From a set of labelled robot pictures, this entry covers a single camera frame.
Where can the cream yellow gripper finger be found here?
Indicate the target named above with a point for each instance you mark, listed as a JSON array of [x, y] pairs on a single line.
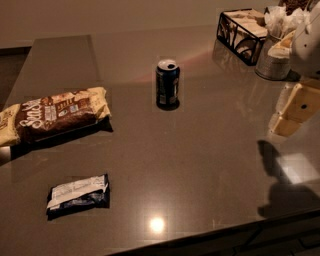
[[296, 104]]

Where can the blueberry rxbar wrapper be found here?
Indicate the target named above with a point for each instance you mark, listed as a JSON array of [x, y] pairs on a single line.
[[77, 196]]

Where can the brown yellow chip bag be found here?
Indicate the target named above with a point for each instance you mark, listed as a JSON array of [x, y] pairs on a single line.
[[42, 118]]

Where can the dark blue soda can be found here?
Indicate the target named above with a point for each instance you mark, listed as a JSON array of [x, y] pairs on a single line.
[[167, 84]]

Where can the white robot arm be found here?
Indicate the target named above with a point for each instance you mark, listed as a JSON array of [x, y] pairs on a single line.
[[304, 55]]

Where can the metal cup with packets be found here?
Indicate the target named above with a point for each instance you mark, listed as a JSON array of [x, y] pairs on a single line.
[[281, 24]]

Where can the black wire napkin holder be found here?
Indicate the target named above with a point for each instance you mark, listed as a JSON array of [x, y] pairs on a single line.
[[243, 32]]

